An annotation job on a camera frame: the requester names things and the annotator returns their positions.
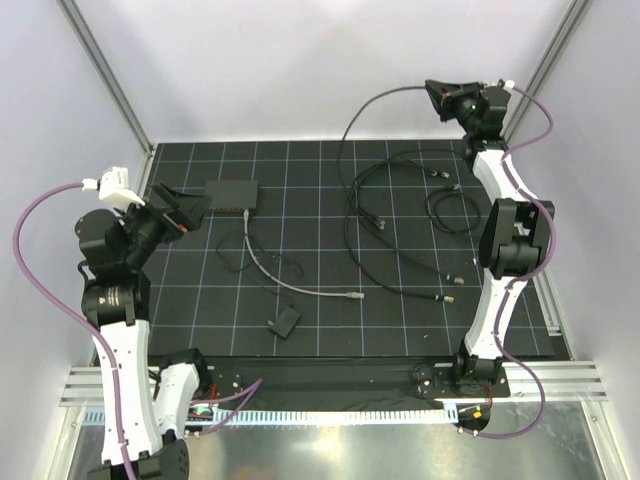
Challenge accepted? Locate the black grid mat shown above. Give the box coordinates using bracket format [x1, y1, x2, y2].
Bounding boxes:
[92, 139, 571, 359]

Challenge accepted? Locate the right aluminium corner post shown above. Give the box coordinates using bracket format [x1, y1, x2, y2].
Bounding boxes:
[504, 0, 593, 145]

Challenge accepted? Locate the aluminium front frame rail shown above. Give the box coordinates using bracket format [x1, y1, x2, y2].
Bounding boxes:
[59, 362, 609, 409]

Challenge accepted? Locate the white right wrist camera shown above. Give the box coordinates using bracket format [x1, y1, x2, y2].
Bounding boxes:
[491, 79, 516, 93]

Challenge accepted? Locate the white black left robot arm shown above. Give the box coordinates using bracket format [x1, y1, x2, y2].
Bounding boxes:
[75, 179, 212, 479]

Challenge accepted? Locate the black cable bundle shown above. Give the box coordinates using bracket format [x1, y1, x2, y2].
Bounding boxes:
[214, 229, 306, 311]

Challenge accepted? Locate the black network switch box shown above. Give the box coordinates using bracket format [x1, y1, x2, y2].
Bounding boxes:
[204, 180, 259, 213]

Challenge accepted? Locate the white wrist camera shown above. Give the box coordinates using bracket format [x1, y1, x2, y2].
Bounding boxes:
[491, 79, 516, 93]
[82, 166, 145, 211]

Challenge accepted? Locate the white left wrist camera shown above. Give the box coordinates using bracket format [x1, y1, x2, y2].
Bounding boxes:
[82, 166, 145, 211]

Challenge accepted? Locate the thick black cable lifted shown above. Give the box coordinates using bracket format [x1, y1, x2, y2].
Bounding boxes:
[336, 85, 464, 294]

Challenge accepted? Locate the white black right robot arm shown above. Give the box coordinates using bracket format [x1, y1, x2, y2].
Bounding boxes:
[425, 80, 555, 396]

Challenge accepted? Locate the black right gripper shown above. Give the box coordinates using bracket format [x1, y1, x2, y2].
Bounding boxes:
[424, 81, 483, 135]

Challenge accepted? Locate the small black adapter box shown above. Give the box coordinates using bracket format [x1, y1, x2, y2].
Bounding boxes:
[268, 307, 301, 340]

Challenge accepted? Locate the aluminium corner post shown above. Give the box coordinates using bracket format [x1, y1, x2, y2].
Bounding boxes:
[56, 0, 153, 156]
[504, 0, 593, 145]

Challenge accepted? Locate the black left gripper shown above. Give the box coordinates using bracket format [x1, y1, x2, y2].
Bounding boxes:
[115, 181, 210, 268]

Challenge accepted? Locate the black ethernet cable pulled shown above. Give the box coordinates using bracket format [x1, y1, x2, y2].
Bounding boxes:
[347, 157, 450, 233]

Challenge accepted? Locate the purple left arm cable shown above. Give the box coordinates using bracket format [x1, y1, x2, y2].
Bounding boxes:
[10, 182, 264, 479]

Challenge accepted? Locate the grey ethernet cable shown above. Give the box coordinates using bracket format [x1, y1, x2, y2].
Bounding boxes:
[242, 209, 366, 302]

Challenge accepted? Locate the black cable with teal plug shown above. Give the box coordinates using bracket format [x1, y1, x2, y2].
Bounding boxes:
[425, 183, 482, 235]

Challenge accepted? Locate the white slotted cable duct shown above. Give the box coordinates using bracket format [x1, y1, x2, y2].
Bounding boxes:
[82, 405, 459, 427]

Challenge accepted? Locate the left aluminium corner post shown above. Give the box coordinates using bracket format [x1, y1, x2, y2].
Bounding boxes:
[56, 0, 153, 156]

